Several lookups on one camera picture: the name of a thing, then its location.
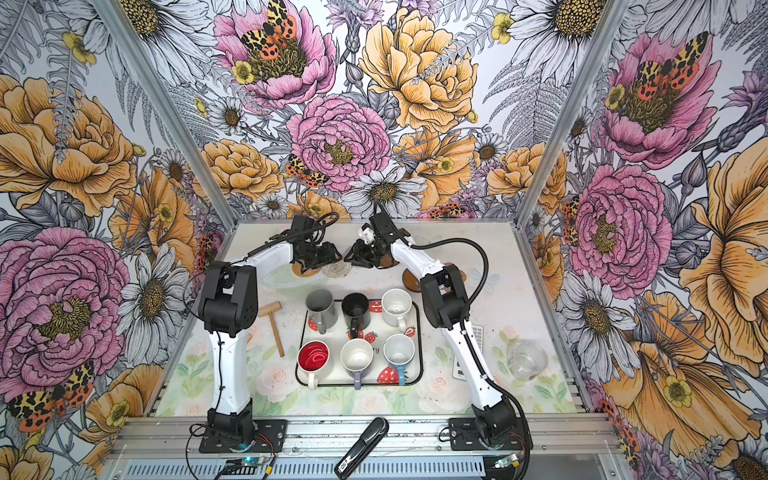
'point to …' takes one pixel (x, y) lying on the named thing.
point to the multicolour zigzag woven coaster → (337, 269)
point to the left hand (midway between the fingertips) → (334, 264)
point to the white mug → (396, 305)
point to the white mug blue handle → (399, 349)
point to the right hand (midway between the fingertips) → (350, 266)
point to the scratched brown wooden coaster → (410, 282)
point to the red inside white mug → (313, 357)
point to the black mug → (356, 312)
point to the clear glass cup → (527, 359)
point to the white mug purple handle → (356, 356)
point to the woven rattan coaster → (297, 268)
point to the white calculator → (457, 369)
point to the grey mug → (321, 305)
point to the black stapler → (364, 445)
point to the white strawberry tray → (379, 354)
